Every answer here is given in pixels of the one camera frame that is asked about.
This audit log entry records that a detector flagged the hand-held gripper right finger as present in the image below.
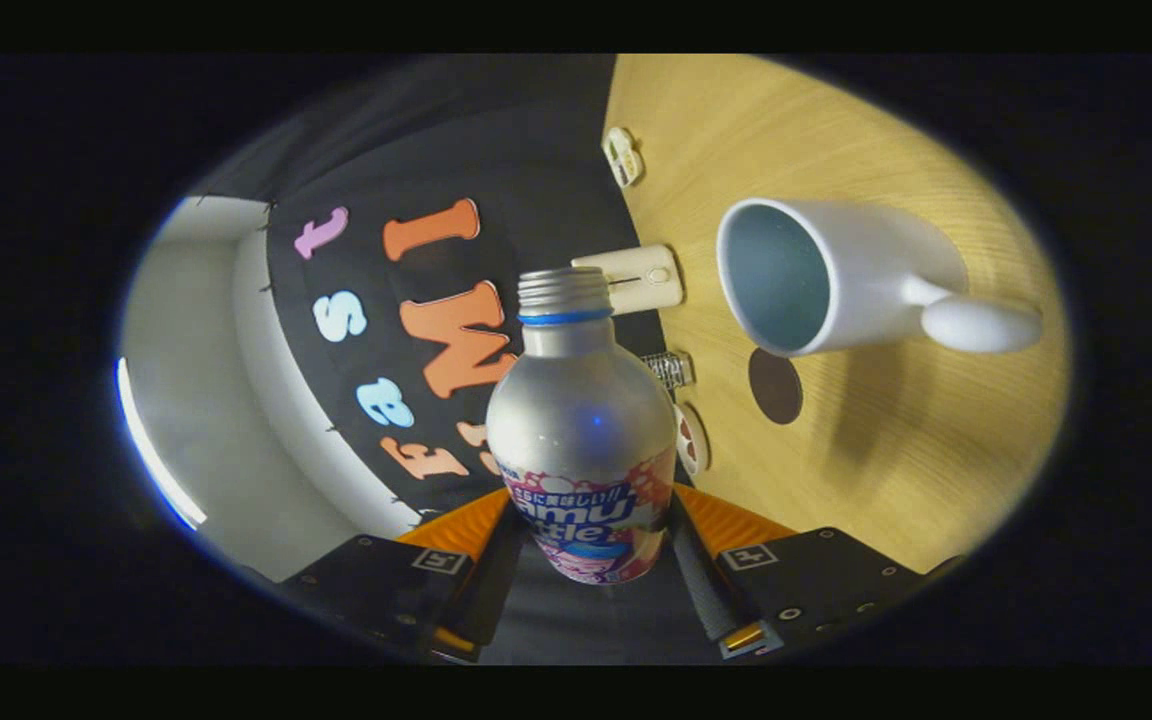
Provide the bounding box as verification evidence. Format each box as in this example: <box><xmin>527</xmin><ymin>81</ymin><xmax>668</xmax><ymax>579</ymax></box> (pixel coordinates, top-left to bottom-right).
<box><xmin>671</xmin><ymin>483</ymin><xmax>942</xmax><ymax>661</ymax></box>

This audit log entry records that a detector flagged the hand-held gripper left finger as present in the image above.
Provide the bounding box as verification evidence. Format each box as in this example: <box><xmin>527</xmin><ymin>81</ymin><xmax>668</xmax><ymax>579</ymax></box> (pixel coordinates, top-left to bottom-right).
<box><xmin>281</xmin><ymin>487</ymin><xmax>527</xmax><ymax>663</ymax></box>

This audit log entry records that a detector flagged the silver juice bottle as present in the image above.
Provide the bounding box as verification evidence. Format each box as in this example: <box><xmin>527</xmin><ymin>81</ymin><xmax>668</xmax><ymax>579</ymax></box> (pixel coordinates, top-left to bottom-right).
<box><xmin>485</xmin><ymin>267</ymin><xmax>680</xmax><ymax>586</ymax></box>

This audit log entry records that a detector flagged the dark brown round coaster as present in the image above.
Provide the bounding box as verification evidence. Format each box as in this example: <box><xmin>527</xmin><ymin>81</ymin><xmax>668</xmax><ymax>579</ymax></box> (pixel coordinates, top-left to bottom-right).
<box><xmin>747</xmin><ymin>347</ymin><xmax>805</xmax><ymax>426</ymax></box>

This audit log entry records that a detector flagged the white cup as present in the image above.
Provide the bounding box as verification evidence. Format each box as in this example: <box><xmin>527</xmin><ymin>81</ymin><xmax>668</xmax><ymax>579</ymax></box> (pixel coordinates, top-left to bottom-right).
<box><xmin>715</xmin><ymin>197</ymin><xmax>1045</xmax><ymax>359</ymax></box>

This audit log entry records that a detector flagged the white plate with red food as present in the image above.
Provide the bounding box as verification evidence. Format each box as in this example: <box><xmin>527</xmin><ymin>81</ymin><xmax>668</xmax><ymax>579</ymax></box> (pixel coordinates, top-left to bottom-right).
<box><xmin>674</xmin><ymin>403</ymin><xmax>711</xmax><ymax>477</ymax></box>

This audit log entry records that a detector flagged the wooden table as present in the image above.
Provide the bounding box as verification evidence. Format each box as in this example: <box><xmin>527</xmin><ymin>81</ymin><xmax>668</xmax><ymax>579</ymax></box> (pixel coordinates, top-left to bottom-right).
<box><xmin>601</xmin><ymin>53</ymin><xmax>1072</xmax><ymax>576</ymax></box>

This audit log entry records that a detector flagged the white toaster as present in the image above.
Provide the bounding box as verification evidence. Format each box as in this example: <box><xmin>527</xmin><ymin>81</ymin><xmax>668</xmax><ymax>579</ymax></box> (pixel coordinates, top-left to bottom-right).
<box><xmin>570</xmin><ymin>244</ymin><xmax>685</xmax><ymax>317</ymax></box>

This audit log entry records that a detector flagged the black backdrop cloth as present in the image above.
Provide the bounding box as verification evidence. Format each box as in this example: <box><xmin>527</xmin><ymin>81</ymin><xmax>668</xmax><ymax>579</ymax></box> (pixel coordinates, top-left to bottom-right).
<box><xmin>176</xmin><ymin>53</ymin><xmax>737</xmax><ymax>666</ymax></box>

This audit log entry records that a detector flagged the white divided dish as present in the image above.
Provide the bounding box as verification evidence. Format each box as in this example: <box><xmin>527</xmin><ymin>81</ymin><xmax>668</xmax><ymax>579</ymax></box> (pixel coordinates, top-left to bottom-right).
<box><xmin>602</xmin><ymin>126</ymin><xmax>645</xmax><ymax>189</ymax></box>

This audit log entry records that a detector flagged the metal wire basket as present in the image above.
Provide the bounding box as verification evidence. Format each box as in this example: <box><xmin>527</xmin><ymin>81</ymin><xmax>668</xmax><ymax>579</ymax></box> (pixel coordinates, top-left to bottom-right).
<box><xmin>641</xmin><ymin>351</ymin><xmax>695</xmax><ymax>391</ymax></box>

